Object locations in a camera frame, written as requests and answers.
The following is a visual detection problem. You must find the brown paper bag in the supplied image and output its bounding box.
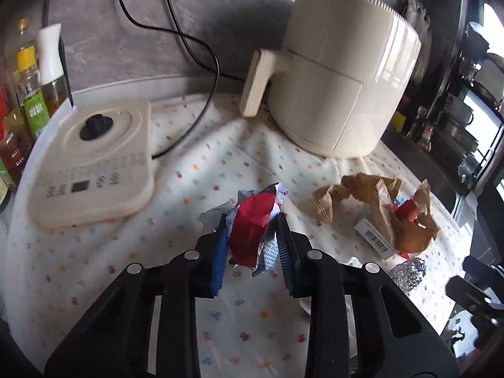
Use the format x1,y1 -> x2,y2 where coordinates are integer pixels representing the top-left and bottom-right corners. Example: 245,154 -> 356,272
300,173 -> 439,254

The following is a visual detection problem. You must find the red and silver snack wrapper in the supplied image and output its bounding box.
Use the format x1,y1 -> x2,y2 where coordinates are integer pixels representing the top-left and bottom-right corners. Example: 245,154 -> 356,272
198,182 -> 289,277

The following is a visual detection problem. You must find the black dish rack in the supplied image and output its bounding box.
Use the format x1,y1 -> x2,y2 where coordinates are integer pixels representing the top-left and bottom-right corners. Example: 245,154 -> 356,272
428,0 -> 503,195

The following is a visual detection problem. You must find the silver foil wrapper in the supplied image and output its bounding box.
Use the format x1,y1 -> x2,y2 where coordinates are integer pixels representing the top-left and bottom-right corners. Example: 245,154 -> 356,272
390,257 -> 426,294

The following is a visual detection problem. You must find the white blue medicine box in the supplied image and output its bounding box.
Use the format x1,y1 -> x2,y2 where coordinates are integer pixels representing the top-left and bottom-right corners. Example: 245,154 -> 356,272
354,219 -> 396,260

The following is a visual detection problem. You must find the black power cable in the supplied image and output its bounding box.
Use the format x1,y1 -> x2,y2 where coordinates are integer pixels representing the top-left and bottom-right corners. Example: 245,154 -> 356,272
113,0 -> 247,161

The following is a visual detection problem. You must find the small pink bottle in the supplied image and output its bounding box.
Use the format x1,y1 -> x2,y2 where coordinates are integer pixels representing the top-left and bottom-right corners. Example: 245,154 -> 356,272
417,123 -> 433,152

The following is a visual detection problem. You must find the red carton box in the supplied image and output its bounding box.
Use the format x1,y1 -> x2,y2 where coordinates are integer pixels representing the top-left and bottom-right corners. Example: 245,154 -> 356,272
393,198 -> 419,223

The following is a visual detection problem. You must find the white cap oil dispenser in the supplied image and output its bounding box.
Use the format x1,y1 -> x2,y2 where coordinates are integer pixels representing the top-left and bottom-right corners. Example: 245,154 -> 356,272
37,23 -> 69,116

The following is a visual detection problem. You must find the floral white tablecloth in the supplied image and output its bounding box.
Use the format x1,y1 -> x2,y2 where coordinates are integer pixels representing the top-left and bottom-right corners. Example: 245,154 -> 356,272
4,96 -> 468,377

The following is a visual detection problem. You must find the cream air fryer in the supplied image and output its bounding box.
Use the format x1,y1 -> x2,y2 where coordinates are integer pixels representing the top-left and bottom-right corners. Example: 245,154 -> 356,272
239,0 -> 421,159

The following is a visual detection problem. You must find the stainless steel sink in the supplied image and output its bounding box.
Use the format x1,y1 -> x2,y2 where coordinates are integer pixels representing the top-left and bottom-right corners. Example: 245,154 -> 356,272
381,128 -> 463,227

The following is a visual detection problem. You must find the green label oil bottle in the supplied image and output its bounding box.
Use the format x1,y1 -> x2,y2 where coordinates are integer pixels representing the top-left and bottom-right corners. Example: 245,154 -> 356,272
16,18 -> 50,139

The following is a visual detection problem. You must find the red cap sauce bottle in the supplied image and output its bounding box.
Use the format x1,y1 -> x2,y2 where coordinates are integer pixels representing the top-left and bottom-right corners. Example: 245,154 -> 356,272
1,84 -> 33,190

